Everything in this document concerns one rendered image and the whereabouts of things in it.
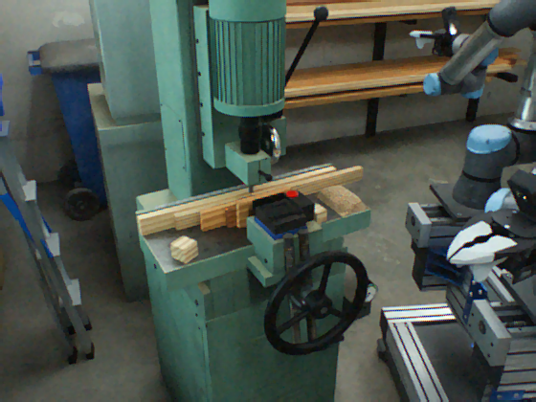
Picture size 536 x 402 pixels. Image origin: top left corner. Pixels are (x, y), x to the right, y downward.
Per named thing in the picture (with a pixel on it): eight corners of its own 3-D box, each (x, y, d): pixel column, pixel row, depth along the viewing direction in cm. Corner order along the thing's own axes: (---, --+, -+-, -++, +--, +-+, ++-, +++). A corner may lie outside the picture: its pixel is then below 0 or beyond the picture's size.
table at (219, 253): (180, 318, 115) (178, 297, 112) (139, 249, 138) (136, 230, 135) (392, 243, 141) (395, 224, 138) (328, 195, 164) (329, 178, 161)
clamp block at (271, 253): (271, 276, 123) (271, 244, 119) (245, 247, 134) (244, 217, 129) (323, 257, 130) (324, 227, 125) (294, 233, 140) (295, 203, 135)
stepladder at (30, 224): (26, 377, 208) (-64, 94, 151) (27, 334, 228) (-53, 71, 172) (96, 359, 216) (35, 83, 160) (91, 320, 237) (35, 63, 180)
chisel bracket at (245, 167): (247, 191, 136) (247, 162, 132) (225, 170, 146) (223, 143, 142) (272, 185, 139) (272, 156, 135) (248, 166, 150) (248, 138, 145)
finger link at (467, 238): (444, 285, 73) (493, 263, 76) (450, 252, 70) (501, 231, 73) (429, 272, 75) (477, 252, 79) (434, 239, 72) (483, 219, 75)
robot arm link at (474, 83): (445, 95, 182) (450, 63, 177) (472, 91, 186) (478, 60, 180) (459, 101, 176) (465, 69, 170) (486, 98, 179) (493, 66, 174)
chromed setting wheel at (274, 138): (274, 171, 152) (274, 131, 146) (254, 156, 162) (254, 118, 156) (282, 169, 153) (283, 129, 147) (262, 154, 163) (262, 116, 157)
